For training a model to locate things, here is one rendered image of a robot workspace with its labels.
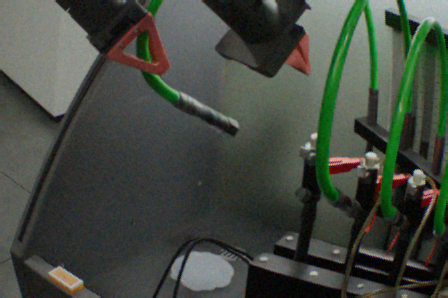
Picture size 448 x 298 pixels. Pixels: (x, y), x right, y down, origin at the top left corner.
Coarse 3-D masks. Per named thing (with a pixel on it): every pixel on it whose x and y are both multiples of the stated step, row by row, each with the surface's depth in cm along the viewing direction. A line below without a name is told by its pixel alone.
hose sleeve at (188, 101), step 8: (184, 96) 90; (176, 104) 90; (184, 104) 90; (192, 104) 91; (200, 104) 92; (184, 112) 91; (192, 112) 91; (200, 112) 92; (208, 112) 92; (216, 112) 93; (200, 120) 93; (208, 120) 93; (216, 120) 93; (224, 120) 94; (216, 128) 94; (224, 128) 94
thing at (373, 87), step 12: (156, 0) 82; (156, 12) 83; (372, 24) 103; (144, 36) 83; (372, 36) 104; (144, 48) 84; (372, 48) 105; (144, 60) 85; (372, 60) 106; (144, 72) 86; (372, 72) 107; (156, 84) 87; (372, 84) 108; (168, 96) 89
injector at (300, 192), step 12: (312, 168) 94; (312, 180) 94; (300, 192) 94; (312, 192) 95; (312, 204) 96; (300, 216) 98; (312, 216) 97; (300, 228) 98; (312, 228) 98; (300, 240) 99; (300, 252) 99
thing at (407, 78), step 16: (416, 32) 74; (416, 48) 72; (416, 64) 72; (400, 96) 70; (400, 112) 70; (400, 128) 70; (432, 160) 96; (384, 176) 71; (384, 192) 72; (384, 208) 74; (400, 224) 81
